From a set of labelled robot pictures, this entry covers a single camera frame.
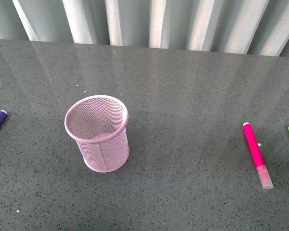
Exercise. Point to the pink highlighter pen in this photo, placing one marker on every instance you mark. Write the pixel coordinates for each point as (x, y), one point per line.
(258, 159)

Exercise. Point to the white pleated curtain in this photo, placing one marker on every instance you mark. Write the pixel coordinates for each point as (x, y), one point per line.
(258, 27)

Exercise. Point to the pink mesh pen cup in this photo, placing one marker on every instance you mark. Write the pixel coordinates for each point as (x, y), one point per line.
(98, 125)

